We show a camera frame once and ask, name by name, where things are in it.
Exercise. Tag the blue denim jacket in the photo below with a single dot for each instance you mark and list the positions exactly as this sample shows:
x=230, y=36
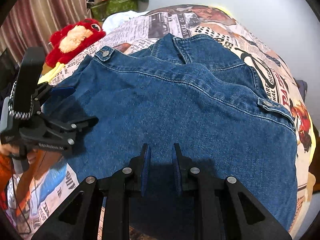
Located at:
x=189, y=91

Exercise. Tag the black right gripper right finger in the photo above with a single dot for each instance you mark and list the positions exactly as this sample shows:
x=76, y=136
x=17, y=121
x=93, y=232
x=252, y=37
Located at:
x=223, y=208

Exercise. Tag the red plush toy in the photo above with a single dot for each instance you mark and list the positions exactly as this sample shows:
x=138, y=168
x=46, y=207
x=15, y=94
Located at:
x=72, y=40

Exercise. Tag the white cloth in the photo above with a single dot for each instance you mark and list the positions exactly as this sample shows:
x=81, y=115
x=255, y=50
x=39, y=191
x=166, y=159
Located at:
x=115, y=20

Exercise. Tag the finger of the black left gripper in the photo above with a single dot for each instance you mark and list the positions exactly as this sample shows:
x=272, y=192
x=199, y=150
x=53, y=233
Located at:
x=45, y=91
x=49, y=123

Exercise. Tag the newspaper print bed sheet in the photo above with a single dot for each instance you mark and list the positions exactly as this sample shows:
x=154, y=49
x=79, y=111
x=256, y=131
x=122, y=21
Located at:
x=24, y=197

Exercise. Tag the person's left hand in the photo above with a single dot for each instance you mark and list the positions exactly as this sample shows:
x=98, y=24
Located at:
x=8, y=149

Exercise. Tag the striped brown curtain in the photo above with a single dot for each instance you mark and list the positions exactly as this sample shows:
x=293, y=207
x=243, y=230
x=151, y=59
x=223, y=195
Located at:
x=30, y=23

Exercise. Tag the yellow fleece blanket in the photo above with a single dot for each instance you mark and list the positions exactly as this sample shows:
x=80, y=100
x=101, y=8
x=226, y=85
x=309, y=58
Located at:
x=51, y=74

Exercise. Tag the green patterned bag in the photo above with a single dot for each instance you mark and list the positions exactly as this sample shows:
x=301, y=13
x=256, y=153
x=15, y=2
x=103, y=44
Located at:
x=102, y=10

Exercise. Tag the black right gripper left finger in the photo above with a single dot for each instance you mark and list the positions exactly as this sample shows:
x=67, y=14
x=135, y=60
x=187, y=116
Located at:
x=97, y=202

